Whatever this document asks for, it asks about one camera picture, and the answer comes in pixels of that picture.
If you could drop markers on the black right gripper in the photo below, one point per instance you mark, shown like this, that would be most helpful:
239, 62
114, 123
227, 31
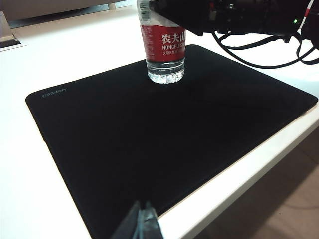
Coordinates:
254, 15

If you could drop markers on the grey-brown desk divider panel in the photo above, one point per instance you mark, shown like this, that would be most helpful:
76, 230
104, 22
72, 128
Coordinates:
49, 7

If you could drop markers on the black mouse pad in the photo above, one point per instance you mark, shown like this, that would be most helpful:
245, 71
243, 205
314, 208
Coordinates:
149, 137

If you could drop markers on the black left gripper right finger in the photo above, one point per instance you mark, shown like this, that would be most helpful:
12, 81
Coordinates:
149, 224

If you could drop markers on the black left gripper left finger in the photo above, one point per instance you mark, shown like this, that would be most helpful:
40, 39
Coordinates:
127, 224

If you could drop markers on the clear plastic bottle red label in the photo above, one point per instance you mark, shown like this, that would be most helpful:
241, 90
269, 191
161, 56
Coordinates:
159, 49

